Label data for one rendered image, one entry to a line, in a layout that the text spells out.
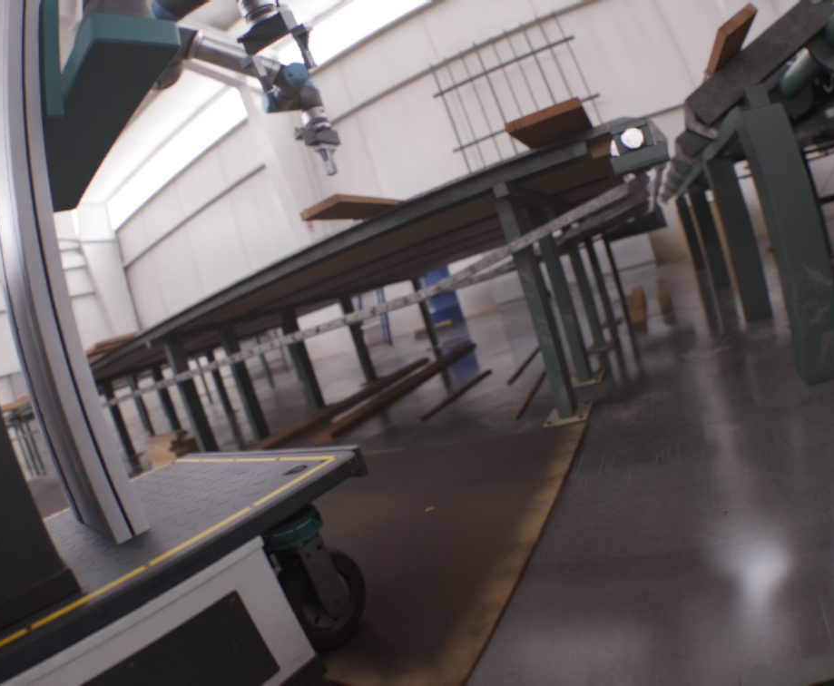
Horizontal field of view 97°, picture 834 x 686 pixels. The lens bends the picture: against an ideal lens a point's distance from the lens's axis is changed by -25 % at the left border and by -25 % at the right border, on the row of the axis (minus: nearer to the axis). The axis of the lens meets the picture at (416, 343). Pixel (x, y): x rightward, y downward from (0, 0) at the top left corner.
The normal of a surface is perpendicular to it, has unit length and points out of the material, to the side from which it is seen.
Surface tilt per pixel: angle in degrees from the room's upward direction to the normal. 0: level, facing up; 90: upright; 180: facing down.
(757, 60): 90
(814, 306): 90
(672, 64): 91
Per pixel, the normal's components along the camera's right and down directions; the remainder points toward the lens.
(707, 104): -0.45, 0.22
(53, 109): 0.77, -0.19
